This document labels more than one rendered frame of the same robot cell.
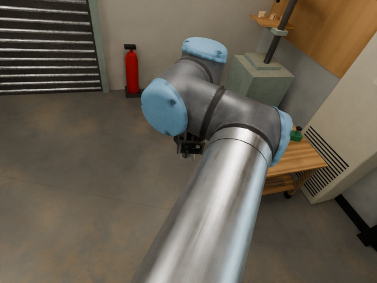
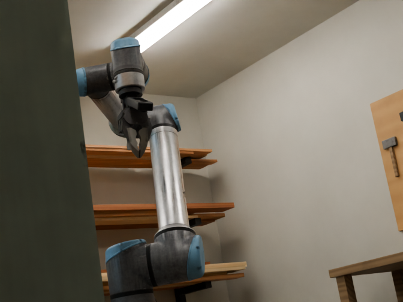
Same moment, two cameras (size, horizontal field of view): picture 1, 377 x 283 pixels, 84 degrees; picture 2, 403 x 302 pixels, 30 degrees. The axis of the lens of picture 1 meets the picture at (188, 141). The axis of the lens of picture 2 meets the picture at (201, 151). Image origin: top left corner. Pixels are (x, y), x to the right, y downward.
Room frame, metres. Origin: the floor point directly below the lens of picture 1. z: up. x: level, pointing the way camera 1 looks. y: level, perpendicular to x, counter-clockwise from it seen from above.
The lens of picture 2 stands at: (2.54, -0.29, 0.50)
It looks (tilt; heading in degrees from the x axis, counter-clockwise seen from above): 15 degrees up; 167
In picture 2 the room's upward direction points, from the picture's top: 9 degrees counter-clockwise
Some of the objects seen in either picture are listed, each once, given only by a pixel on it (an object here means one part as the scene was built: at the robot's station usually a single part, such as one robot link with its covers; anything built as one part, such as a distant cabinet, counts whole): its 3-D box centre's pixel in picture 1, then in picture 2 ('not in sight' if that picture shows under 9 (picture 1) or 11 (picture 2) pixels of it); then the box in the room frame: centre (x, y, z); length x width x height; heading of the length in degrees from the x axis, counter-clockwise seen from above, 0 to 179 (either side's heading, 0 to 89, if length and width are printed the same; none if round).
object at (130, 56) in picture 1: (132, 71); not in sight; (2.17, 0.82, 0.30); 0.19 x 0.18 x 0.60; 26
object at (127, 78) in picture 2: not in sight; (128, 85); (0.42, 0.00, 1.30); 0.10 x 0.09 x 0.05; 101
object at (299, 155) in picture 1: (260, 158); not in sight; (1.23, -0.63, 0.32); 0.66 x 0.57 x 0.64; 115
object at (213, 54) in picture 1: (200, 72); (126, 59); (0.42, 0.01, 1.38); 0.10 x 0.09 x 0.12; 164
